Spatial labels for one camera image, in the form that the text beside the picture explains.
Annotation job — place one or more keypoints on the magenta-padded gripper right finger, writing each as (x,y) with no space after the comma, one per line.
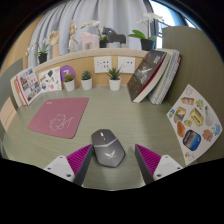
(163,166)

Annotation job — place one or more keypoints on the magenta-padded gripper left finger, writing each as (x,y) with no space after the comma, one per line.
(63,166)

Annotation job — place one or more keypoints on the dark grey computer mouse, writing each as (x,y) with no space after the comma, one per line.
(107,148)

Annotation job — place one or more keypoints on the pink mouse pad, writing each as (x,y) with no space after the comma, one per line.
(58,116)

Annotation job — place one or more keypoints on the colourful food sticker sheet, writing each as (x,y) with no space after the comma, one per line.
(195,123)

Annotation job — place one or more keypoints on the beige card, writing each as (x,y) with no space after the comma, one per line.
(7,115)

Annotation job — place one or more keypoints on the white books stack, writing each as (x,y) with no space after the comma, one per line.
(168,80)

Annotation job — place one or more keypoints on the white sticker sheet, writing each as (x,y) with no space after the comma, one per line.
(50,79)

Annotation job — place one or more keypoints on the red-edged photo magazine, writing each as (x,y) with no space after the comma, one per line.
(29,85)

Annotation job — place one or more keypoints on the black book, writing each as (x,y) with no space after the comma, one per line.
(146,75)

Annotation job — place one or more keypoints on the spiky succulent in white pot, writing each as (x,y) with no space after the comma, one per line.
(114,84)

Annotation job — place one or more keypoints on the purple round sticker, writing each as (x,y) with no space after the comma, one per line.
(66,70)

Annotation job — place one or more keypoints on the white orchid in black pot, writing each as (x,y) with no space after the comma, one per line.
(103,43)
(42,58)
(147,44)

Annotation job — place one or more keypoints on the wooden hand model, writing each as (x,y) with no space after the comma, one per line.
(54,41)

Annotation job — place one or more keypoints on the dark grey horse figurine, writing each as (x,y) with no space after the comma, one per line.
(116,36)

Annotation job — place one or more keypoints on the window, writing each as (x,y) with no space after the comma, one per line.
(163,13)

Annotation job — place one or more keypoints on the grey curtain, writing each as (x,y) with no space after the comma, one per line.
(116,16)

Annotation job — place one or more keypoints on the white wall socket plate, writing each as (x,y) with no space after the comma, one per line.
(126,64)
(102,64)

